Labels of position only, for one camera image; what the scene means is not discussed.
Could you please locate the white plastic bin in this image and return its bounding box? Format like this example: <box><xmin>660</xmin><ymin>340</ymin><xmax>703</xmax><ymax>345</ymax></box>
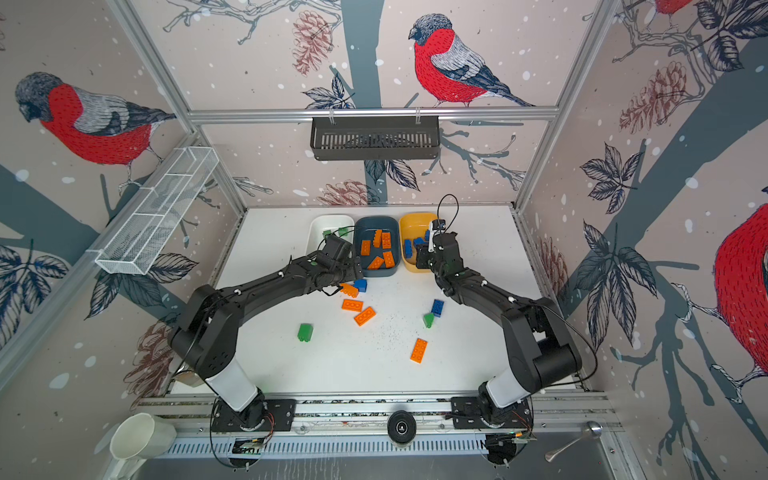
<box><xmin>306</xmin><ymin>214</ymin><xmax>354</xmax><ymax>254</ymax></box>

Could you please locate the yellow plastic bin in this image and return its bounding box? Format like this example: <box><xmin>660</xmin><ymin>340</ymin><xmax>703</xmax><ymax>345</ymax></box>
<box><xmin>399</xmin><ymin>212</ymin><xmax>437</xmax><ymax>273</ymax></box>

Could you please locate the dark teal plastic bin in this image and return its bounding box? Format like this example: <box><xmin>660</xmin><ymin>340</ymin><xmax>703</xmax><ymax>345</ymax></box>
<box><xmin>354</xmin><ymin>215</ymin><xmax>402</xmax><ymax>278</ymax></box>

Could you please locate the blue lego brick mid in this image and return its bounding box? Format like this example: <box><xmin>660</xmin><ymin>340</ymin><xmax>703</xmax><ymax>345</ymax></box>
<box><xmin>431</xmin><ymin>299</ymin><xmax>444</xmax><ymax>318</ymax></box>

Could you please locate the green lego brick lone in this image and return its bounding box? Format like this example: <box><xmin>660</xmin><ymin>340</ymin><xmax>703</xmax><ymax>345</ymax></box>
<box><xmin>297</xmin><ymin>323</ymin><xmax>314</xmax><ymax>342</ymax></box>

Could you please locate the orange lego brick lone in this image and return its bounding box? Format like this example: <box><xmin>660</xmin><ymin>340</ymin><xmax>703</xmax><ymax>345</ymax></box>
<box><xmin>410</xmin><ymin>338</ymin><xmax>428</xmax><ymax>364</ymax></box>

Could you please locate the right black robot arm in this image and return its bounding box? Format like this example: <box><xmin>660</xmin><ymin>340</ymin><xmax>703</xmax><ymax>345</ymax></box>
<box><xmin>416</xmin><ymin>230</ymin><xmax>583</xmax><ymax>423</ymax></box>

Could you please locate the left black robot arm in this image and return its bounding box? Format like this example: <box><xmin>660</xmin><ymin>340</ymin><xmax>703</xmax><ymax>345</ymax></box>
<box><xmin>168</xmin><ymin>234</ymin><xmax>363</xmax><ymax>428</ymax></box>

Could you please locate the orange lego brick tilted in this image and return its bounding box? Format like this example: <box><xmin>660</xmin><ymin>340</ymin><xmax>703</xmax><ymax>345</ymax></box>
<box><xmin>354</xmin><ymin>307</ymin><xmax>376</xmax><ymax>326</ymax></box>

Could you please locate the black round knob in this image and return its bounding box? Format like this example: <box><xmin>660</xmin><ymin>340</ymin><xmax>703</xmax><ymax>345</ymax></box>
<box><xmin>387</xmin><ymin>410</ymin><xmax>417</xmax><ymax>446</ymax></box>

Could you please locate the glass spice jar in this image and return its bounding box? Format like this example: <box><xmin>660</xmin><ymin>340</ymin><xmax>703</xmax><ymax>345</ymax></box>
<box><xmin>174</xmin><ymin>370</ymin><xmax>204</xmax><ymax>388</ymax></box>

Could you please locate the metal spoon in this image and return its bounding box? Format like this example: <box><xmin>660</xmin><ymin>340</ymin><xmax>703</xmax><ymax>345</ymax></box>
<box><xmin>544</xmin><ymin>420</ymin><xmax>603</xmax><ymax>463</ymax></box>

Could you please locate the white ceramic mug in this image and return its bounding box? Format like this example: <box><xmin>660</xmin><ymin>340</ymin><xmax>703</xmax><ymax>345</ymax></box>
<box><xmin>110</xmin><ymin>413</ymin><xmax>177</xmax><ymax>460</ymax></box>

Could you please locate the black wire wall basket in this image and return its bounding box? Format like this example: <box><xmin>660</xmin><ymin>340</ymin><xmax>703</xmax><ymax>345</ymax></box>
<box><xmin>310</xmin><ymin>116</ymin><xmax>441</xmax><ymax>161</ymax></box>

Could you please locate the white mesh wall shelf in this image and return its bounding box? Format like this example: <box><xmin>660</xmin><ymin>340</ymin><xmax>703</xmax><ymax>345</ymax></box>
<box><xmin>95</xmin><ymin>146</ymin><xmax>219</xmax><ymax>275</ymax></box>

